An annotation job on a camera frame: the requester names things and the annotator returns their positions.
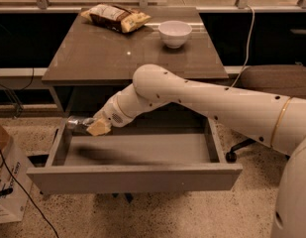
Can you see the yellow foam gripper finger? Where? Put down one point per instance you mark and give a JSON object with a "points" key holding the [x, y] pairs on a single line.
{"points": [[99, 127]]}

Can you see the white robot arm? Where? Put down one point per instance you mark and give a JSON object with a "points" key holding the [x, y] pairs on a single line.
{"points": [[154, 86]]}

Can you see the chip bag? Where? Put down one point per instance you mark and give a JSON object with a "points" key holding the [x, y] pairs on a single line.
{"points": [[116, 18]]}

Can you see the silver redbull can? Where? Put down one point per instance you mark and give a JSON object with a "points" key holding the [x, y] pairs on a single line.
{"points": [[78, 124]]}

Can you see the open grey top drawer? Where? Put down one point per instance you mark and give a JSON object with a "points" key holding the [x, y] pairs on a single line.
{"points": [[146, 156]]}

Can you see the grey office chair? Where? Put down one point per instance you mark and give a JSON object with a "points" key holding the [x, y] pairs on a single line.
{"points": [[274, 80]]}

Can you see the white bowl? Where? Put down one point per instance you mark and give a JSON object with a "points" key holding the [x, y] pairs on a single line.
{"points": [[174, 34]]}

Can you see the grey drawer cabinet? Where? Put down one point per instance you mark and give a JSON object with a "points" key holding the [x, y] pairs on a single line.
{"points": [[91, 56]]}

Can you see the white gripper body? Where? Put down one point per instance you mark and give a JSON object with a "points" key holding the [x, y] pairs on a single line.
{"points": [[109, 113]]}

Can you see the white cardboard box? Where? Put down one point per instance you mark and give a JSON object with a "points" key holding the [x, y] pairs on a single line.
{"points": [[13, 203]]}

